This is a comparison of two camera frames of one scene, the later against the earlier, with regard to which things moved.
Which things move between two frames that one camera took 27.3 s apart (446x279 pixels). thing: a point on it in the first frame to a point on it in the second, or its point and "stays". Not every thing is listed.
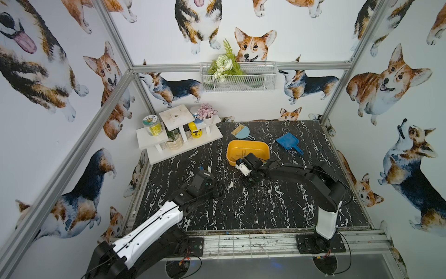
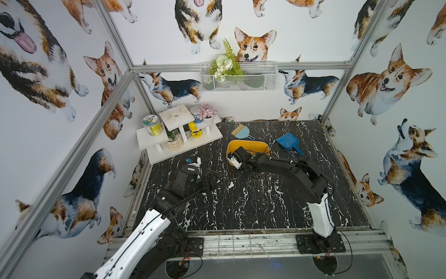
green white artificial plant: (225, 64) stays
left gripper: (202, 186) to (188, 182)
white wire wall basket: (259, 76) stays
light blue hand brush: (241, 132) stays
